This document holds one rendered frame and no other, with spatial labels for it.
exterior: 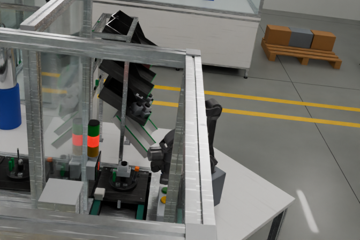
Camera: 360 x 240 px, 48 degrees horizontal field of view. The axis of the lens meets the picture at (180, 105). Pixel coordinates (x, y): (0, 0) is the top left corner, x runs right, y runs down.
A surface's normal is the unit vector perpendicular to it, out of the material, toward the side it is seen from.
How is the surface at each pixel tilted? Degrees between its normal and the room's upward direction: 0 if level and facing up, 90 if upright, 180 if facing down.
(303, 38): 90
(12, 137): 0
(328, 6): 90
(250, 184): 0
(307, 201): 0
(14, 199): 90
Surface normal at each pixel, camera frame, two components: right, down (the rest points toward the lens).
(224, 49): -0.01, 0.46
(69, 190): 0.12, -0.88
